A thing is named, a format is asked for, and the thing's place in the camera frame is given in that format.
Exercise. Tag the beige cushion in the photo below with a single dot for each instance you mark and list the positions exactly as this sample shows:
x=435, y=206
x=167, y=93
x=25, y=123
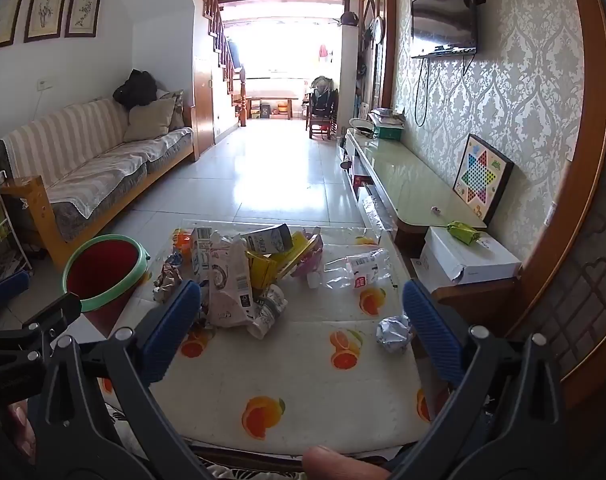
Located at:
x=148, y=120

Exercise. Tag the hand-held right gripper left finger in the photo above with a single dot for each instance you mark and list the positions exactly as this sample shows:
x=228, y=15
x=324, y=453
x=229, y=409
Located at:
x=175, y=330

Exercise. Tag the red bucket green rim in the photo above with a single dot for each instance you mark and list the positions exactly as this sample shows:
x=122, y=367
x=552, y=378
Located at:
x=103, y=270

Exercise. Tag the wooden chair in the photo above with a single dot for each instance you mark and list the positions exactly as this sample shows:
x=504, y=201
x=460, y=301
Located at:
x=319, y=128

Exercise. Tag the red box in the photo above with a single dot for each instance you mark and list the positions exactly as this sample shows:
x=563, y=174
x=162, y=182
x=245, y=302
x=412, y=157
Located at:
x=361, y=180

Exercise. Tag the brown paper wrapper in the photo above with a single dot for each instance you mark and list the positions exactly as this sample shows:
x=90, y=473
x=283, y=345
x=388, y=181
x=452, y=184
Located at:
x=168, y=281

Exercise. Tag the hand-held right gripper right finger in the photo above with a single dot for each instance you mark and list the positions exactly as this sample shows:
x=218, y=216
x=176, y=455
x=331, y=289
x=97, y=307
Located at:
x=433, y=335

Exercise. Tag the black bag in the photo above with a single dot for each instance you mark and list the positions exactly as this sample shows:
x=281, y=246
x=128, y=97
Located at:
x=135, y=87

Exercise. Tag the wooden bench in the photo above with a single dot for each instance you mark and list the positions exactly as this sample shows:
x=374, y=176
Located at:
x=270, y=100

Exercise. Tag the blue foil wrapper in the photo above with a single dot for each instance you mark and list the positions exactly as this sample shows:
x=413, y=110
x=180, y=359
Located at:
x=174, y=259

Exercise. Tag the black white patterned cloth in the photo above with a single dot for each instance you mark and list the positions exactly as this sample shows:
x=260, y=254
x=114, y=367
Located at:
x=123, y=430

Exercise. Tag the clear plastic bottle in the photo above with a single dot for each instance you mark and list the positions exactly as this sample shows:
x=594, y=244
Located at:
x=363, y=266

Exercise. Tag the framed star checkers board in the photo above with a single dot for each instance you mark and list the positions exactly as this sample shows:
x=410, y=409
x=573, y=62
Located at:
x=483, y=177

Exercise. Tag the person's right hand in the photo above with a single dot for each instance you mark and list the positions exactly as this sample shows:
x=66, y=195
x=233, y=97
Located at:
x=343, y=465

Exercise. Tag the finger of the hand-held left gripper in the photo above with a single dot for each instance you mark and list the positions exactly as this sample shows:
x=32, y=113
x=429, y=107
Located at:
x=58, y=310
x=8, y=286

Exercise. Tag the small white cap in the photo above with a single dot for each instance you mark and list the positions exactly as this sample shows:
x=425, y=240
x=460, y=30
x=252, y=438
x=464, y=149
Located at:
x=313, y=280

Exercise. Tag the wall mounted television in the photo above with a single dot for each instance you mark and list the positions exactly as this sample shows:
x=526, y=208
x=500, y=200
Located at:
x=443, y=15

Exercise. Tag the stack of bags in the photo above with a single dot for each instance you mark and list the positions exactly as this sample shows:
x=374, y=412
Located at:
x=387, y=117

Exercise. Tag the white cardboard box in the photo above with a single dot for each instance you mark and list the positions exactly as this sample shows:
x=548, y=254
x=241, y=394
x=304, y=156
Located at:
x=463, y=255

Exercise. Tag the glass top television cabinet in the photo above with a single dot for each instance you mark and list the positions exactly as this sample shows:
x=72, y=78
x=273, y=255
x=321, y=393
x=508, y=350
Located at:
x=413, y=185

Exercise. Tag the round wall clock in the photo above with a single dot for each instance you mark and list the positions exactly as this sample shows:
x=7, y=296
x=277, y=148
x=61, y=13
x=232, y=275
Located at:
x=378, y=30

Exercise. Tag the pink plastic wrapper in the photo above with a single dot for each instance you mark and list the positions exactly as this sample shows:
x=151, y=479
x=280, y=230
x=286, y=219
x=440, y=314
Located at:
x=309, y=260

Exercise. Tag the yellow cardboard box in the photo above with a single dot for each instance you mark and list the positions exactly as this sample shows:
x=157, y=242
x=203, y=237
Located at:
x=263, y=267

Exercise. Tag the orange snack wrapper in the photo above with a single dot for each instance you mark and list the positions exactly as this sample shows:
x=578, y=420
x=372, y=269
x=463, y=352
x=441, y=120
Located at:
x=183, y=242

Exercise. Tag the black helmet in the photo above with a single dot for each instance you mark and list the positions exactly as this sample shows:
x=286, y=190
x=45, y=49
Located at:
x=349, y=19

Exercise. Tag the pink white crushed carton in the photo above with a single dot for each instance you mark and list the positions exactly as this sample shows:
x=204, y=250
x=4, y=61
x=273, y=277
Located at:
x=230, y=285

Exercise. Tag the green packet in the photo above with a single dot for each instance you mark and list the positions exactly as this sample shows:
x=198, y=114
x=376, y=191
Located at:
x=463, y=232

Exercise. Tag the patterned cushion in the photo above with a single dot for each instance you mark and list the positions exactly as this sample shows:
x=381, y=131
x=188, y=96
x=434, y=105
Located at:
x=177, y=110

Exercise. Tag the green box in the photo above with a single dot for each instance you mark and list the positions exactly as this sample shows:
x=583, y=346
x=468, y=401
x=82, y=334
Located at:
x=389, y=132

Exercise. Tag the person's left hand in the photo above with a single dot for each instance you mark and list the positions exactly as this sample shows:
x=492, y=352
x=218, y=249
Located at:
x=19, y=430

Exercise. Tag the wooden sofa striped cover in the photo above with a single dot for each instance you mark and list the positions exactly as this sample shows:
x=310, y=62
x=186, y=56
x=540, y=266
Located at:
x=83, y=160

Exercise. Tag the red hanging garment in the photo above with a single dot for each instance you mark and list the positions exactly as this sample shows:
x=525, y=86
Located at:
x=323, y=51

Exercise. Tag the grey milk carton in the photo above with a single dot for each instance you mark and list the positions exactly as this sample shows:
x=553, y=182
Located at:
x=270, y=240

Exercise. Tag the white dish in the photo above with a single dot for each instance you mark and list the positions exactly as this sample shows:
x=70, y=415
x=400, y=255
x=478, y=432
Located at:
x=362, y=126

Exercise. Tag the wooden staircase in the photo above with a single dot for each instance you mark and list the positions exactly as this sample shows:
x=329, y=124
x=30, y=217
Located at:
x=218, y=35

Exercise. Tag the white wall socket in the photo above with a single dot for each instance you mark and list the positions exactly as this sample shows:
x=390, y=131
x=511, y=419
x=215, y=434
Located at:
x=44, y=85

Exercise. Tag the foil ball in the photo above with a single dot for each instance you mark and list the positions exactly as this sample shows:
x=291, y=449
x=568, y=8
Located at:
x=394, y=333

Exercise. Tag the wooden side table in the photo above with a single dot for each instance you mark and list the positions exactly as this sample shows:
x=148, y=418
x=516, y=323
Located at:
x=473, y=302

